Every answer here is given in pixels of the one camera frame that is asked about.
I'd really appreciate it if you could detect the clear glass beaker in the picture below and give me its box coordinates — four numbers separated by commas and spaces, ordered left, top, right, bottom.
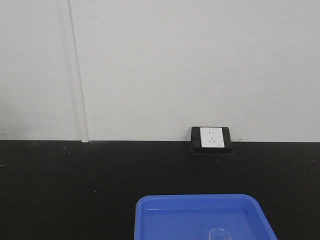
208, 228, 232, 240

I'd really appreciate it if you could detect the blue plastic tray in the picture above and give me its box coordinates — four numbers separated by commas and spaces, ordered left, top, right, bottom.
134, 194, 277, 240

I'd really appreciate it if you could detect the white wall power socket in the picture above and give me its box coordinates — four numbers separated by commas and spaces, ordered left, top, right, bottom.
190, 126, 232, 155

